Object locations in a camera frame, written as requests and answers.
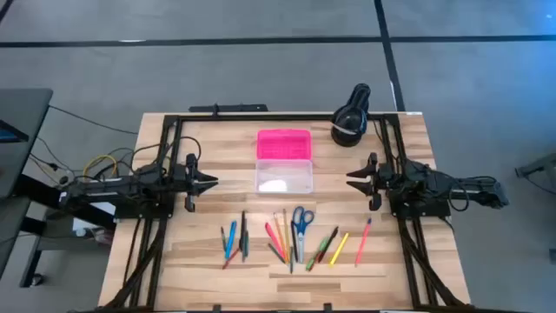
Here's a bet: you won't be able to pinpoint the yellow cable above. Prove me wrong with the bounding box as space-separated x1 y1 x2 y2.
82 154 119 179

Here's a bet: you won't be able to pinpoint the black floor cable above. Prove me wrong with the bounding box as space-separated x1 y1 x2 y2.
47 104 140 136

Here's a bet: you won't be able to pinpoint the orange pencil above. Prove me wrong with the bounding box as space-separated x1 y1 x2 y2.
272 211 291 263

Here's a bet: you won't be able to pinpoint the laptop with blue screen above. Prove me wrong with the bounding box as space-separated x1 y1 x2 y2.
0 119 30 144

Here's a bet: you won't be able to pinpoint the black aluminium table frame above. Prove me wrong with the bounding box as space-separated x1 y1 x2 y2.
97 111 474 313

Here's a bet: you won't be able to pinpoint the yellow highlighter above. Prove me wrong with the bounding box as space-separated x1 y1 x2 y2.
328 231 350 268

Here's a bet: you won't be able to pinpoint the black mounting bar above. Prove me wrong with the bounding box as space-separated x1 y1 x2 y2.
188 103 269 114

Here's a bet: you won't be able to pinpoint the blue-handled scissors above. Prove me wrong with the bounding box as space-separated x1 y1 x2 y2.
290 205 315 264

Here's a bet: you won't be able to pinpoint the black desk lamp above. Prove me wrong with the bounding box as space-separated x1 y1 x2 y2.
329 82 373 148

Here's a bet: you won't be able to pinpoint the red marker pen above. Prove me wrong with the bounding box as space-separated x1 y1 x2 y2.
316 243 334 264

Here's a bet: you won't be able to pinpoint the gray metal stand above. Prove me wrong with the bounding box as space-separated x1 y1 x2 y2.
514 151 556 192

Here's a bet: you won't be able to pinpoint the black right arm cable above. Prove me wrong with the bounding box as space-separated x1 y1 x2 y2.
371 119 399 169

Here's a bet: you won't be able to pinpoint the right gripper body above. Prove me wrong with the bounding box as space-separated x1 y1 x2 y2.
367 152 394 212

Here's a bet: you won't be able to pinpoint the red pencil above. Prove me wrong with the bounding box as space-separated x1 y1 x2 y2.
222 247 242 270

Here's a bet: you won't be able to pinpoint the pink pen with blue cap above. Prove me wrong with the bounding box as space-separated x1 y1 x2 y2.
354 217 374 268

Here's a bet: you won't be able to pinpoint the gray marker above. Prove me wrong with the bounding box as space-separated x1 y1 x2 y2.
242 216 250 263

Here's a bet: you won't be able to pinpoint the yellow pencil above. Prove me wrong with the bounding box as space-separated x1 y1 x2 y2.
282 208 292 262

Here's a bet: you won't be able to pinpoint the dark gray desk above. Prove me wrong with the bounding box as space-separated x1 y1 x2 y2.
0 88 54 201

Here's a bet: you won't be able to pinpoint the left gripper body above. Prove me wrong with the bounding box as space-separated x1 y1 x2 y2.
172 153 200 213

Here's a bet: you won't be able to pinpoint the green mechanical pencil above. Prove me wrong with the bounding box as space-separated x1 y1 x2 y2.
305 236 331 273

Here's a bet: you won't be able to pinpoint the black desk base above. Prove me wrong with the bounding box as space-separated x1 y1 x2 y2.
12 173 118 288

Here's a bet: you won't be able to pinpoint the pink-lidded clear supply box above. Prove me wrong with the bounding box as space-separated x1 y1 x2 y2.
254 128 314 195

